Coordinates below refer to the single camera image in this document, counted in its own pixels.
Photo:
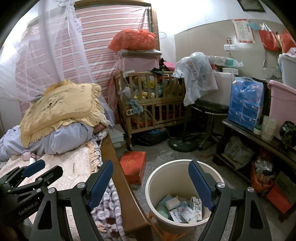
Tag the orange plastic bag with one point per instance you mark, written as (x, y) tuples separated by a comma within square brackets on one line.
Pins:
[(259, 183)]

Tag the white appliance box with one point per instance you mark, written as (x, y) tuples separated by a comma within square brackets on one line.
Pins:
[(222, 88)]

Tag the cream rounded lump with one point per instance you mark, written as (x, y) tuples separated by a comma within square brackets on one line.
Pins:
[(172, 204)]

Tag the pink striped curtain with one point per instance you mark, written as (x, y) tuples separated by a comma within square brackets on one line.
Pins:
[(97, 46)]

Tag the red shopping bag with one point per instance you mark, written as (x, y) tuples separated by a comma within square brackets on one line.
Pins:
[(288, 41), (268, 39)]

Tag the dark wooden bench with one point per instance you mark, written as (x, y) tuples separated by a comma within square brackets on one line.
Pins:
[(254, 141)]

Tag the black fan base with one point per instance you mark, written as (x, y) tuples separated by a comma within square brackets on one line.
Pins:
[(182, 144)]

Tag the green white medicine box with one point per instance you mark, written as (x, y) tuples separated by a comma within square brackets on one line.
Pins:
[(196, 206)]

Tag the white plastic bag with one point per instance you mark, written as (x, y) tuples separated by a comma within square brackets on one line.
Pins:
[(198, 76)]

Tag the white storage container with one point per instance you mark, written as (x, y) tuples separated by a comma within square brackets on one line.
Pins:
[(289, 69)]

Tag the brown cardboard box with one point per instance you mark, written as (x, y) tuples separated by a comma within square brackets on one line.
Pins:
[(284, 185)]

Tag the green cloth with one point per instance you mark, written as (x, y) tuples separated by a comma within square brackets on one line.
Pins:
[(161, 211)]

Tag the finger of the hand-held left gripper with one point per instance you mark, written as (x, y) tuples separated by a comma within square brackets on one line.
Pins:
[(34, 166), (50, 173)]

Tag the red cardboard box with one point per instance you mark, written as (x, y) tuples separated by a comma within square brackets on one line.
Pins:
[(131, 164)]

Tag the red white wall poster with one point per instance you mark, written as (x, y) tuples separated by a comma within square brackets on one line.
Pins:
[(242, 31)]

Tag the white bottle with pink label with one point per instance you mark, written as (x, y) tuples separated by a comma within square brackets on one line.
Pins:
[(32, 160)]

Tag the clear tape rolls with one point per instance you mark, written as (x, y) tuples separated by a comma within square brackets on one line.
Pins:
[(269, 127)]

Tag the pink quilted bedspread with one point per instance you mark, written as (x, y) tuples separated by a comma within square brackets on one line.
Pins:
[(67, 160)]

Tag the yellow frilled pillow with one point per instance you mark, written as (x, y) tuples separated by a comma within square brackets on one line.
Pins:
[(62, 106)]

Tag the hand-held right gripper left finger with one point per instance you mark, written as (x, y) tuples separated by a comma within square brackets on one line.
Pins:
[(99, 183)]

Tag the white mosquito net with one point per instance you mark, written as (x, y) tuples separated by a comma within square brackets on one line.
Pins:
[(46, 46)]

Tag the small green lidded jar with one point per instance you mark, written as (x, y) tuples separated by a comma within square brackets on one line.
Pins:
[(257, 130)]

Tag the clear plastic scrap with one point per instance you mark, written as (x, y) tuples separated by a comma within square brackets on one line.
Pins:
[(72, 178)]

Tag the red plastic bag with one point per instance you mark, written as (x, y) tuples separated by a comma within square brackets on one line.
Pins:
[(131, 39)]

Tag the blue white medicine box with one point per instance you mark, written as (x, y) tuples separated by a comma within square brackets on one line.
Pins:
[(177, 214)]

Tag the purple white fleece blanket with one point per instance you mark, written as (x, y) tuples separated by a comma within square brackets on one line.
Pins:
[(108, 208)]

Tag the white snack packet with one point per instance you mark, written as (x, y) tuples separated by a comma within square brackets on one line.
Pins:
[(189, 216)]

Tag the flat red box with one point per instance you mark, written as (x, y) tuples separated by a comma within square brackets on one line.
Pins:
[(277, 199)]

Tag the pink plastic tub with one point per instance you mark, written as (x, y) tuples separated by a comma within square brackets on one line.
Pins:
[(282, 104)]

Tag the white light switch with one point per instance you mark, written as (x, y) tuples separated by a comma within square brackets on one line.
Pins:
[(230, 47)]

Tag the white shoe boxes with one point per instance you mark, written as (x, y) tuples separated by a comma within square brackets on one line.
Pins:
[(116, 136)]

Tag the camouflage cloth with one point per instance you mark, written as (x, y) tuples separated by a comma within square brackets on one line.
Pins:
[(288, 133)]

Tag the pack of toilet rolls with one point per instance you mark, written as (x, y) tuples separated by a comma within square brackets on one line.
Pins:
[(226, 61)]

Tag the cream plastic bin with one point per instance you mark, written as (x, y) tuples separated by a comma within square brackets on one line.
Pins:
[(161, 178)]

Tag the grey bag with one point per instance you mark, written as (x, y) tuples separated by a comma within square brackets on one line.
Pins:
[(238, 150)]

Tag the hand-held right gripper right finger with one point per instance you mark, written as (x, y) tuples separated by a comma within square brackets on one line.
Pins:
[(201, 185)]

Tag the black stool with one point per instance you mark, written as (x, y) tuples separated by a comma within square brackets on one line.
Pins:
[(208, 109)]

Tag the black plastic bag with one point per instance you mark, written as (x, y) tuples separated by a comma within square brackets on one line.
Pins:
[(150, 138)]

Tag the pink storage box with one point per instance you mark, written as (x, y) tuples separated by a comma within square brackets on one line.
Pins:
[(138, 62)]

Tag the blue-grey quilt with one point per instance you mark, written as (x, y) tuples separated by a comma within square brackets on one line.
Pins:
[(62, 141)]

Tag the pale blue box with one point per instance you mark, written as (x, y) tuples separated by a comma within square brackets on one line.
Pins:
[(164, 199)]

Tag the framed picture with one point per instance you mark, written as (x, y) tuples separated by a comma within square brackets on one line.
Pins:
[(251, 5)]

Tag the wooden crib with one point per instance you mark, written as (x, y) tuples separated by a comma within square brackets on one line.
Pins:
[(148, 109)]

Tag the blue tissue pack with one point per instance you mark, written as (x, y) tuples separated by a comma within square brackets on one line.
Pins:
[(245, 104)]

